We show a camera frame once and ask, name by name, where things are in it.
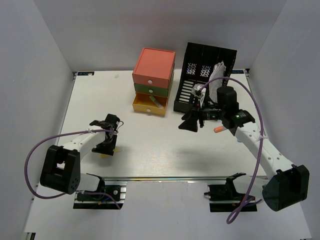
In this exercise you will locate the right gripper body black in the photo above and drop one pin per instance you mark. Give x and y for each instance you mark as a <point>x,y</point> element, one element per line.
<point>212,114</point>

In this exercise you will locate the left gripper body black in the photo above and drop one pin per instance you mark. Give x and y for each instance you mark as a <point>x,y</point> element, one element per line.
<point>106,147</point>

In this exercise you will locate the pastel yellow highlighter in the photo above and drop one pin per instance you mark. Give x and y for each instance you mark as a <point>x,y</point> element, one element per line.
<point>116,150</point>

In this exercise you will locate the pastel orange highlighter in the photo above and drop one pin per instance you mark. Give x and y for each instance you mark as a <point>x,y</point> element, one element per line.
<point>219,129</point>

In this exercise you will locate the pastel purple highlighter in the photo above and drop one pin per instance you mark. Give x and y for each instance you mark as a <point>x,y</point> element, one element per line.
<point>156,102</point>

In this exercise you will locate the green drawer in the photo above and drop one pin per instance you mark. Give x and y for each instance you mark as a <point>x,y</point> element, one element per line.
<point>153,90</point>

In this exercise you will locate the orange top drawer box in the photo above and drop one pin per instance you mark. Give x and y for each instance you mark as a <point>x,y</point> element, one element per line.
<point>154,67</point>

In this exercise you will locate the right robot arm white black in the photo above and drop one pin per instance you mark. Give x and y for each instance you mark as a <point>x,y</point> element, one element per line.
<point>285,184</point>

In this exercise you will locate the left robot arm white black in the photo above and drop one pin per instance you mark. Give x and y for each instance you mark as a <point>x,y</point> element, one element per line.
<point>61,170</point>

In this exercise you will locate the black file organizer rack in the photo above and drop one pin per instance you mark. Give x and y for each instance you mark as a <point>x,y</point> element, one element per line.
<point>198,64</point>

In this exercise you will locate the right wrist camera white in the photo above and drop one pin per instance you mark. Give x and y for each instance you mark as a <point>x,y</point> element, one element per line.
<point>199,93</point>

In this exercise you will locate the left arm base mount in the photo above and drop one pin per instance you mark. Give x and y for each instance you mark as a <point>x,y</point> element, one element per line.
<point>110,195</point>

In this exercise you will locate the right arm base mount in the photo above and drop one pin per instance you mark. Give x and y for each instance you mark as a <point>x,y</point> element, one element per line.
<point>222,193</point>

